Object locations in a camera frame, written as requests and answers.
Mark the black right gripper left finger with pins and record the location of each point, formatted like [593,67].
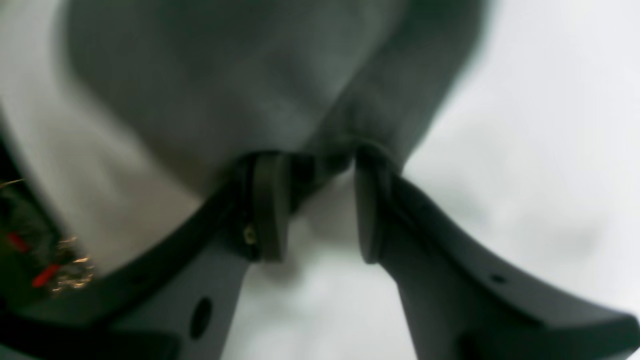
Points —
[177,301]

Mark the dark green T-shirt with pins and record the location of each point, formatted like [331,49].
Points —
[205,82]

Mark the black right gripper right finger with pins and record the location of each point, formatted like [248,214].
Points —
[462,301]

